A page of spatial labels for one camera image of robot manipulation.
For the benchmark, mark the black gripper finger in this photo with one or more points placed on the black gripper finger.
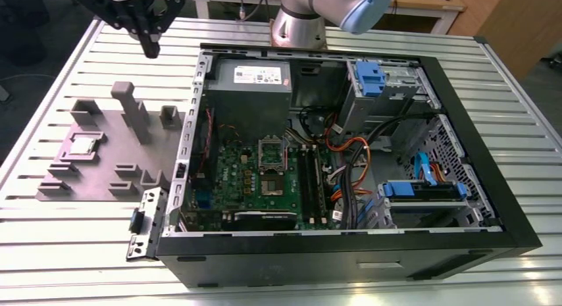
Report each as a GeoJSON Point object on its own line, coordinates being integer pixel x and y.
{"type": "Point", "coordinates": [121, 18]}
{"type": "Point", "coordinates": [174, 10]}

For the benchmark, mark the silver square CPU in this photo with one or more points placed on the silver square CPU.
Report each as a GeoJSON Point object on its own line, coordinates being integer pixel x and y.
{"type": "Point", "coordinates": [83, 147]}

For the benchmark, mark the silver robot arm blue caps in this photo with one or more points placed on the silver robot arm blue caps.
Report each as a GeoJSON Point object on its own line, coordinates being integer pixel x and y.
{"type": "Point", "coordinates": [298, 26]}

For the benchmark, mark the CPU socket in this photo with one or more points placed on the CPU socket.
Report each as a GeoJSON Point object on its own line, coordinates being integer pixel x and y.
{"type": "Point", "coordinates": [273, 186]}

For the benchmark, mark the grey power supply white label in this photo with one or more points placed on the grey power supply white label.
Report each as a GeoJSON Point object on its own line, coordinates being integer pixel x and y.
{"type": "Point", "coordinates": [250, 108]}

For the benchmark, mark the grey plastic parts rack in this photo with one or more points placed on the grey plastic parts rack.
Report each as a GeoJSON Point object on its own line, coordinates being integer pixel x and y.
{"type": "Point", "coordinates": [110, 154]}

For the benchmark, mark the blue plastic drive latch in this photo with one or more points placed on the blue plastic drive latch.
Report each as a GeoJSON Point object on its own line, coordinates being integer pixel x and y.
{"type": "Point", "coordinates": [372, 77]}

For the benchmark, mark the tall grey drive cage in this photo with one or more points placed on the tall grey drive cage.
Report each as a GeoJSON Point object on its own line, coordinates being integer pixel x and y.
{"type": "Point", "coordinates": [365, 112]}

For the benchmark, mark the green motherboard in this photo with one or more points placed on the green motherboard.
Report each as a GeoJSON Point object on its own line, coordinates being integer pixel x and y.
{"type": "Point", "coordinates": [233, 181]}

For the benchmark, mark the black RAM slot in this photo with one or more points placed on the black RAM slot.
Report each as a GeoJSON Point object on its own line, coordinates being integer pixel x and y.
{"type": "Point", "coordinates": [317, 181]}
{"type": "Point", "coordinates": [306, 181]}

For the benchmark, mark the black graphics card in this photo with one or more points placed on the black graphics card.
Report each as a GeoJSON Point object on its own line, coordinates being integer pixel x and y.
{"type": "Point", "coordinates": [264, 220]}

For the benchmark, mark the black table corner cap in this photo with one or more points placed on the black table corner cap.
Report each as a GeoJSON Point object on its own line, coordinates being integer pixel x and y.
{"type": "Point", "coordinates": [481, 40]}

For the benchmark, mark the hard disk in blue carrier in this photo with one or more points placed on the hard disk in blue carrier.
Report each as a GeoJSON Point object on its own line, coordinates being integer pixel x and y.
{"type": "Point", "coordinates": [402, 189]}

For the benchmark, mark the wooden cabinet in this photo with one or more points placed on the wooden cabinet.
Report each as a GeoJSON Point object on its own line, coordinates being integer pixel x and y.
{"type": "Point", "coordinates": [519, 29]}

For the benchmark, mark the perforated grey disk bay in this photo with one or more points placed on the perforated grey disk bay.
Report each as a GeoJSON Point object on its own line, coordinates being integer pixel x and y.
{"type": "Point", "coordinates": [426, 205]}

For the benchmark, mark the black open PC case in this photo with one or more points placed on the black open PC case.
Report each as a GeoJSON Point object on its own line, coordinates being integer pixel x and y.
{"type": "Point", "coordinates": [308, 263]}

